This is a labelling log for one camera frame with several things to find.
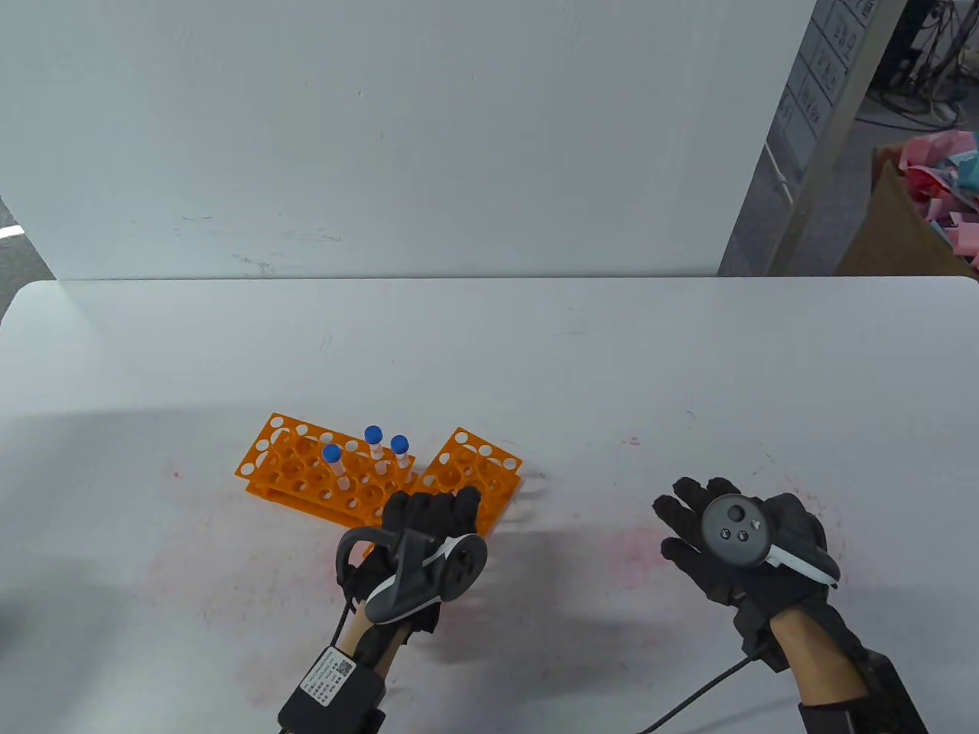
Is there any black wrist box white label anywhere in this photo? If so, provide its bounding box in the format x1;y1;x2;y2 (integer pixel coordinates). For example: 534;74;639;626
277;646;387;734

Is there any tangle of floor cables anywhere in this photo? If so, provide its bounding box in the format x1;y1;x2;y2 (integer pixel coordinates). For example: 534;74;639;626
868;0;979;131

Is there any long black cable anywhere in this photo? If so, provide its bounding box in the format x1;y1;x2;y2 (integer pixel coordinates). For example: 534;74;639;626
637;654;758;734

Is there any person's left hand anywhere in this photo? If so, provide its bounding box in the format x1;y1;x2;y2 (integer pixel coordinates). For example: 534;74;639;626
340;486;484;651

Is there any pile of pink paper scraps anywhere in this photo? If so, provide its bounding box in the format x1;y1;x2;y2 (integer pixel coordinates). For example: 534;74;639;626
896;128;979;270

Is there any person's right forearm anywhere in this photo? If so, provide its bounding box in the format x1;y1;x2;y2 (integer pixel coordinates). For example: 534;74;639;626
769;610;870;706

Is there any person's left forearm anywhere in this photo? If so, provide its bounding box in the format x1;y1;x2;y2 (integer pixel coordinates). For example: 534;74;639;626
337;602;406;677

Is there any person's right hand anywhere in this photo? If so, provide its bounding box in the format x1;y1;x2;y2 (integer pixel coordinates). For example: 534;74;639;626
652;477;839;674

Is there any grey metal pillar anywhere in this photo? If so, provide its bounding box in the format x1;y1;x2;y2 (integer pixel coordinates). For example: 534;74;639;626
767;0;909;278

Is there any dark grey hand controller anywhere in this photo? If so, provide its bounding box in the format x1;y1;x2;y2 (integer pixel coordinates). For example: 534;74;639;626
335;526;490;626
701;495;842;589

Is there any brown cardboard box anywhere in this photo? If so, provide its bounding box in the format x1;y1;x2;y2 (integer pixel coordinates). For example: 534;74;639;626
836;145;979;278

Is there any orange test tube rack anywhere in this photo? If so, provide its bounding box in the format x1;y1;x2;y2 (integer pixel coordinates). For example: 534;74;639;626
235;413;418;538
363;427;525;563

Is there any white backdrop board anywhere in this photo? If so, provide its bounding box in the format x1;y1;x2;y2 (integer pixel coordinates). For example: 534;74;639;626
0;0;819;281

